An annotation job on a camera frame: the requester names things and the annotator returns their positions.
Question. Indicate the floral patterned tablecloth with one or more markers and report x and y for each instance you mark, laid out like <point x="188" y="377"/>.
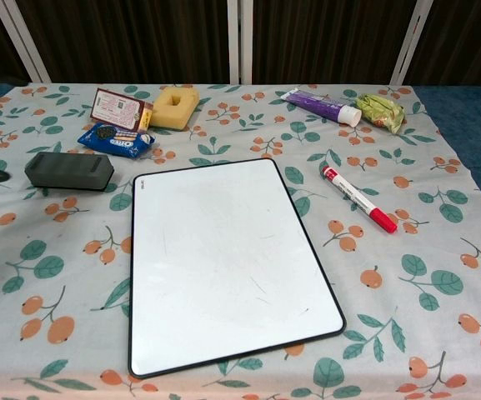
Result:
<point x="390" y="291"/>

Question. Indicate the brown printed card box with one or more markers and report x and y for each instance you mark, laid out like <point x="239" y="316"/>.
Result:
<point x="115" y="108"/>

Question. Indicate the white metal frame post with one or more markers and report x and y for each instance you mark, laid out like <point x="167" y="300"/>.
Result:
<point x="411" y="41"/>
<point x="240" y="41"/>
<point x="23" y="41"/>

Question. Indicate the purple toothpaste tube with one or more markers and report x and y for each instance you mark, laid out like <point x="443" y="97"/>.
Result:
<point x="319" y="106"/>

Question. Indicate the blue Oreo cookie pack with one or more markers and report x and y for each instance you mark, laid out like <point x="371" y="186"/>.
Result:
<point x="115" y="139"/>

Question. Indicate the yellow sponge with hole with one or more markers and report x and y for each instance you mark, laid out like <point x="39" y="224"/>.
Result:
<point x="165" y="112"/>

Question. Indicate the green snack packet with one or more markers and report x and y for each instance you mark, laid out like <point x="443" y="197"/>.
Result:
<point x="379" y="110"/>

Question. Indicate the white board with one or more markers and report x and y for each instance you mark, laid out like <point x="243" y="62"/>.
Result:
<point x="223" y="266"/>

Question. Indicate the dark grey whiteboard eraser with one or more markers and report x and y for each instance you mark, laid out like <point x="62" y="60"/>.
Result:
<point x="69" y="171"/>

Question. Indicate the red white marker pen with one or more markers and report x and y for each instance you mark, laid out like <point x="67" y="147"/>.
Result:
<point x="357" y="198"/>

